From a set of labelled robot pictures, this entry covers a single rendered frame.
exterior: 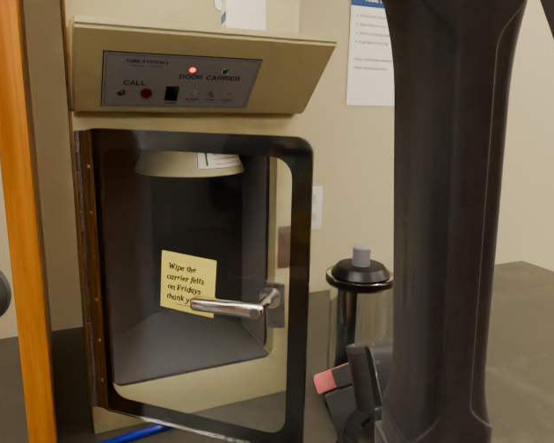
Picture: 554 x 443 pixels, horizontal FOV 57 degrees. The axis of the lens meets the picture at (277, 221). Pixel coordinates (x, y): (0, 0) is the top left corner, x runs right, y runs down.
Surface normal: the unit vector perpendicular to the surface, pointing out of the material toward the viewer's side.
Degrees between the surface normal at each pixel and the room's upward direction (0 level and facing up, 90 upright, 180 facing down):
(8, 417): 0
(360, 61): 90
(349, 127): 90
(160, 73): 135
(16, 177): 90
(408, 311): 97
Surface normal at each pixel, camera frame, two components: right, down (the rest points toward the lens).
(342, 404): 0.13, -0.20
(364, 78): 0.41, 0.22
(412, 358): -0.97, 0.15
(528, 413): 0.02, -0.97
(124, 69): 0.28, 0.84
